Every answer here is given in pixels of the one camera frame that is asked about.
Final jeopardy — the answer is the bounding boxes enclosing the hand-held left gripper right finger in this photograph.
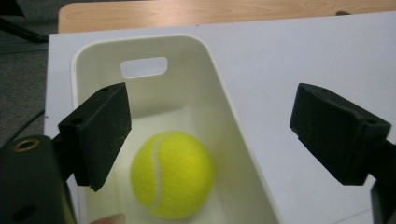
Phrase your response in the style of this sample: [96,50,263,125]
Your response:
[289,82,396,189]

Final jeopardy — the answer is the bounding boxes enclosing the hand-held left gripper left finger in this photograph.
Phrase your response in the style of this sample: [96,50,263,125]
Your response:
[50,81,133,192]

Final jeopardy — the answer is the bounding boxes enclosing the yellow tennis ball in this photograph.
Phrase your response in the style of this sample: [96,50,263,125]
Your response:
[129,130,217,219]

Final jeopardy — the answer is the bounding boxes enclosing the white plastic bin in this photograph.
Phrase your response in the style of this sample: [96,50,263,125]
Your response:
[70,33,285,224]

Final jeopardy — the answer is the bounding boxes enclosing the white board sheet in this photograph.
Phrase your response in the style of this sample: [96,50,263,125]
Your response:
[43,11,396,224]

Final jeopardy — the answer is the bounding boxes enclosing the black tripod stand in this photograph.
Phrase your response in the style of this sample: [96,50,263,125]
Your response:
[0,14,50,44]

